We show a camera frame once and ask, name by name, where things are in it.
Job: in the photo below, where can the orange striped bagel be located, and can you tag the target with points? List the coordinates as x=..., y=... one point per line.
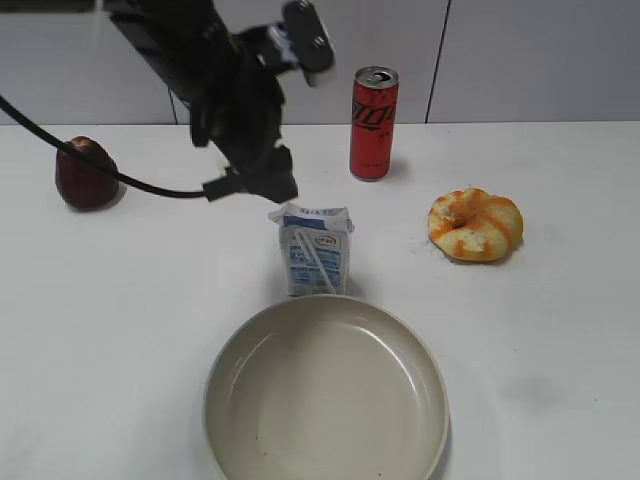
x=474, y=226

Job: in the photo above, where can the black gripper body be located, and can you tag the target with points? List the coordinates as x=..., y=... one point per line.
x=236, y=103

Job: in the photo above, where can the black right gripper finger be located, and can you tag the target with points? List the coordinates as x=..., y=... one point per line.
x=276, y=182

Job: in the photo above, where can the white egg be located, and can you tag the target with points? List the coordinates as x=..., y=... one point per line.
x=222, y=163

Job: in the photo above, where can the beige round plate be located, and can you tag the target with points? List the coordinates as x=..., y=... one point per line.
x=325, y=387

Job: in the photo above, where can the red soda can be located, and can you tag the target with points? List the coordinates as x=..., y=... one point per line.
x=374, y=100

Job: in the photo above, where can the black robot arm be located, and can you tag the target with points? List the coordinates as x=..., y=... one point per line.
x=169, y=36

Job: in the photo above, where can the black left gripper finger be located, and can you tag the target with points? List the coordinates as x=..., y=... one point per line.
x=223, y=186

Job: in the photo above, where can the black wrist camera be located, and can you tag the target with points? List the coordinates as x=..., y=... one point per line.
x=302, y=42

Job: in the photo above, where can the blue white milk carton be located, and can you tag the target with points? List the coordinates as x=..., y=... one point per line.
x=315, y=248

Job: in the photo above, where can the dark brown canele cake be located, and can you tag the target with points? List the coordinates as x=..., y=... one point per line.
x=80, y=185

